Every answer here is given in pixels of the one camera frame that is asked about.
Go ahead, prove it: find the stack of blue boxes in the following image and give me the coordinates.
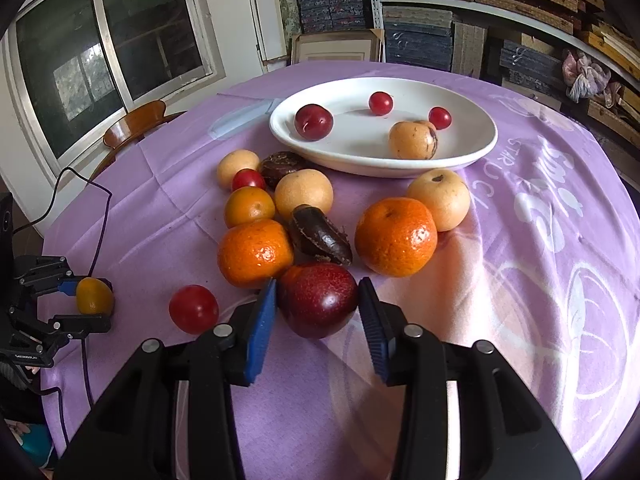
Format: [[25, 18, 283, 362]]
[[297, 0, 367, 34]]

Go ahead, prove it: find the pink crumpled plastic bag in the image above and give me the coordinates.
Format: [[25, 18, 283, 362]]
[[561, 49, 611, 103]]

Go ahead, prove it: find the metal shelving unit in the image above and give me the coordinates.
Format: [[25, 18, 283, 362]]
[[364, 0, 640, 151]]

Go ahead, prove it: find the dark red plum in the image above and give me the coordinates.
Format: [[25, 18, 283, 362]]
[[277, 262, 358, 339], [294, 104, 334, 141]]

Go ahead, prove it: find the purple tablecloth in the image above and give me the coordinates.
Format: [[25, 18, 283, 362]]
[[39, 60, 640, 480]]

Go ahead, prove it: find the large tan pear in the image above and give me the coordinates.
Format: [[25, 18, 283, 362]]
[[406, 169, 471, 232]]

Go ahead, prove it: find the small tan fruit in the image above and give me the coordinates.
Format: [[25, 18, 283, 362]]
[[217, 150, 259, 190]]

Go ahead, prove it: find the red cherry tomato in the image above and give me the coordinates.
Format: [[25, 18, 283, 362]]
[[369, 91, 394, 116], [428, 106, 452, 130], [231, 168, 267, 192], [168, 285, 219, 335]]

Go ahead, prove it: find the round tan pear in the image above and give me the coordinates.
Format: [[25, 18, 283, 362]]
[[274, 169, 334, 221]]

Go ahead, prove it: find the yellow cherry tomato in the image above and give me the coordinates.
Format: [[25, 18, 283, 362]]
[[76, 278, 115, 316]]

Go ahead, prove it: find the window with white frame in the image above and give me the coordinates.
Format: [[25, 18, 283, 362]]
[[3, 0, 226, 174]]

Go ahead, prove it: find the white oval plate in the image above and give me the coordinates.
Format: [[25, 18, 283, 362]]
[[269, 77, 498, 178]]

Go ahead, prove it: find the black cable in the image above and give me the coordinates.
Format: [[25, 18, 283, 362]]
[[12, 166, 114, 446]]

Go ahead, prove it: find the large orange mandarin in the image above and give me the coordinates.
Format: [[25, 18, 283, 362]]
[[354, 197, 438, 278], [217, 219, 295, 289]]

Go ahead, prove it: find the small orange tangerine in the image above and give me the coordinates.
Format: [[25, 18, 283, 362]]
[[224, 186, 276, 229]]

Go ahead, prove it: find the dark mangosteen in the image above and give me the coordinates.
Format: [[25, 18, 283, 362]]
[[257, 151, 310, 191]]

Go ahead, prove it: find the wooden chair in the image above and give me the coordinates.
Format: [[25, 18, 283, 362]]
[[90, 100, 182, 181]]

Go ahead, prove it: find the dark passion fruit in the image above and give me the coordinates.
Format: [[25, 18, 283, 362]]
[[290, 204, 352, 266]]

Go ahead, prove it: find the framed picture leaning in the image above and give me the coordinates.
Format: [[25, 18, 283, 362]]
[[290, 28, 384, 65]]

